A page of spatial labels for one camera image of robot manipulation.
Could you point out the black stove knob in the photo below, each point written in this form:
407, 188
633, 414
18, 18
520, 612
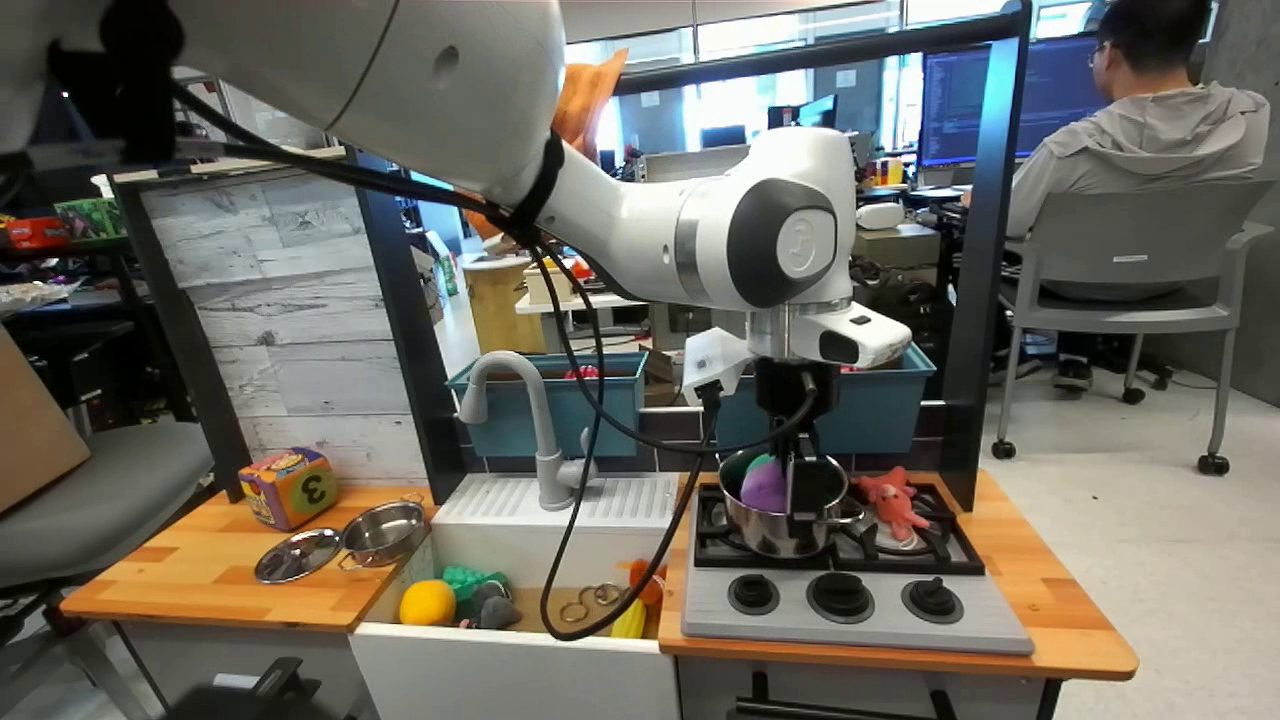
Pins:
933, 603
752, 593
840, 598

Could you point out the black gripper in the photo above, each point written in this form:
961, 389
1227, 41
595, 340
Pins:
794, 389

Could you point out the blue computer monitor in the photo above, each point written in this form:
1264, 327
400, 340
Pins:
1053, 93

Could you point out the yellowish bucket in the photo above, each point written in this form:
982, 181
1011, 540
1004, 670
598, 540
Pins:
500, 305

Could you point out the brown cardboard sheet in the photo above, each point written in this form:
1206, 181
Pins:
34, 435

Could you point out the silver metal pot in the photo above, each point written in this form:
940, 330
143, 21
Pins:
767, 536

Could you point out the black metal frame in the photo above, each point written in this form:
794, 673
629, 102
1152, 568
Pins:
400, 322

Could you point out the silver metal plate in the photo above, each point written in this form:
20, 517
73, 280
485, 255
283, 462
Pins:
298, 559

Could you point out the white toy sink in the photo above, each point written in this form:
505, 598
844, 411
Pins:
505, 673

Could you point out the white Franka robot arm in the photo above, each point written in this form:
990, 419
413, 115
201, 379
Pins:
400, 66

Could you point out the small teal plastic bin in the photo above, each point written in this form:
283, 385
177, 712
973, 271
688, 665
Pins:
513, 420

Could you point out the gray toy stove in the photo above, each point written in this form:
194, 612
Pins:
882, 634

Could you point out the colorful number cube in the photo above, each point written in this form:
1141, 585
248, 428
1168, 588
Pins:
289, 489

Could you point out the gray toy faucet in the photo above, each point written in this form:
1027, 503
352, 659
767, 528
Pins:
545, 452

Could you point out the orange plush toy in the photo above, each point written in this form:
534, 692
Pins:
888, 503

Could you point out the wooden kitchen counter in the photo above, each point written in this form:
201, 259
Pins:
201, 566

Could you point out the gray office chair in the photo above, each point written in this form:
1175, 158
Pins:
1135, 244

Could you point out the orange toy carrot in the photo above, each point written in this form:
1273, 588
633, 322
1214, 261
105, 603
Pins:
649, 585

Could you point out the yellow toy banana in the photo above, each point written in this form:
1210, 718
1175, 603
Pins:
629, 621

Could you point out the orange cloth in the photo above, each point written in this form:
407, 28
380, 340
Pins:
586, 102

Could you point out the red toy in small bin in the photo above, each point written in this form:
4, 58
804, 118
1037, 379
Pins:
574, 372

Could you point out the yellow toy ball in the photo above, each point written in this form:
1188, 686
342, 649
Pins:
425, 603

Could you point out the silver metal bowl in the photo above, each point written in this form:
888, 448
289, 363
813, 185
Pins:
387, 533

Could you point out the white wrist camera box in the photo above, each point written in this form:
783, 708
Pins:
723, 363

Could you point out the large teal plastic bin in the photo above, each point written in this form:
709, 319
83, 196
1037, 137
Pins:
875, 404

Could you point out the seated person in hoodie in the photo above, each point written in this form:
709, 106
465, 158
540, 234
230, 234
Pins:
1145, 134

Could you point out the purple ball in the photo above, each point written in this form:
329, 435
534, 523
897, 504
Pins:
760, 486

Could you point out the gray wood panel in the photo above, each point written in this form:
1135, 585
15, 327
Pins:
284, 322

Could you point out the gray seat cushion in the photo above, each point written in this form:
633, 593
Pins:
93, 503

